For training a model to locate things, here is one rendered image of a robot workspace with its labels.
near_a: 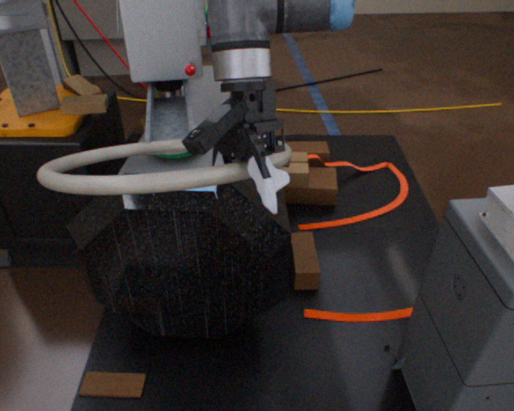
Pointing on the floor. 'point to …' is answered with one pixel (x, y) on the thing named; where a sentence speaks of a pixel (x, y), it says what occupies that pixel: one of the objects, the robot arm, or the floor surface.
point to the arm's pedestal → (469, 322)
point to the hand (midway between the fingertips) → (241, 208)
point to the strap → (352, 223)
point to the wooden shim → (112, 384)
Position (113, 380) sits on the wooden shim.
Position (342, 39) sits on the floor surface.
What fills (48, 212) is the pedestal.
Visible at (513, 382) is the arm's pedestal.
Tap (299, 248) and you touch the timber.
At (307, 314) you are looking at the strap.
